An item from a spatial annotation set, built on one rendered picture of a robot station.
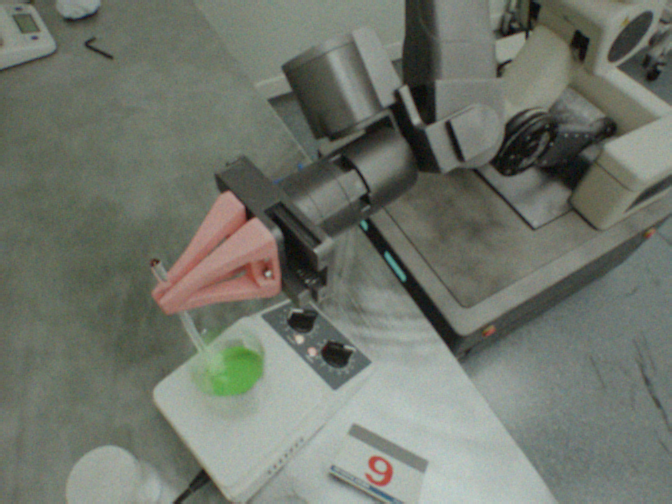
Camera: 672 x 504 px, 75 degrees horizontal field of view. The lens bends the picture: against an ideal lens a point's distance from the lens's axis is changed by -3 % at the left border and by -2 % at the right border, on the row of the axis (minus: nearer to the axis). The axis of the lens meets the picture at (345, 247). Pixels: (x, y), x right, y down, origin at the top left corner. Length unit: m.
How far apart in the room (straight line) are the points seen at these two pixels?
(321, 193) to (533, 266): 0.93
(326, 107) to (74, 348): 0.44
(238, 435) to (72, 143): 0.58
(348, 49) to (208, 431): 0.34
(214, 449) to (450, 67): 0.37
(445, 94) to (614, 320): 1.41
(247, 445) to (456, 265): 0.78
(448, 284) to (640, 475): 0.77
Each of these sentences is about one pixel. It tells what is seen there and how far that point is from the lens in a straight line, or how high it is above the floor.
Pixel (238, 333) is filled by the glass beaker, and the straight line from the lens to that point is 0.40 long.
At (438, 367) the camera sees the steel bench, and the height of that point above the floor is 0.75.
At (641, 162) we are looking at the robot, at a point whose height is 0.58.
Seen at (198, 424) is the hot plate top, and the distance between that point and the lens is 0.45.
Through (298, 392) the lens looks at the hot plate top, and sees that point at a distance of 0.45.
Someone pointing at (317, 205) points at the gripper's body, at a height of 1.04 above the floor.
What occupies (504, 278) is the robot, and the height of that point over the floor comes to 0.37.
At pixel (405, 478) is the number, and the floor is 0.77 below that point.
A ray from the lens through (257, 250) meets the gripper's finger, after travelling 0.27.
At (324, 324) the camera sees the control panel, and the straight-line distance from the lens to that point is 0.53.
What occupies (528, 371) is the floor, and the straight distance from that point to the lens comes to 1.47.
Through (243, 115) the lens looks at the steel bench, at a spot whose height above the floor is 0.75.
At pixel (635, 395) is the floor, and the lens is 1.61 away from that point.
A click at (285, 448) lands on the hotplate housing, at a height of 0.82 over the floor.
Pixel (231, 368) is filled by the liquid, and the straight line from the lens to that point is 0.43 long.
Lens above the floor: 1.27
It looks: 56 degrees down
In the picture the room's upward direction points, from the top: 5 degrees clockwise
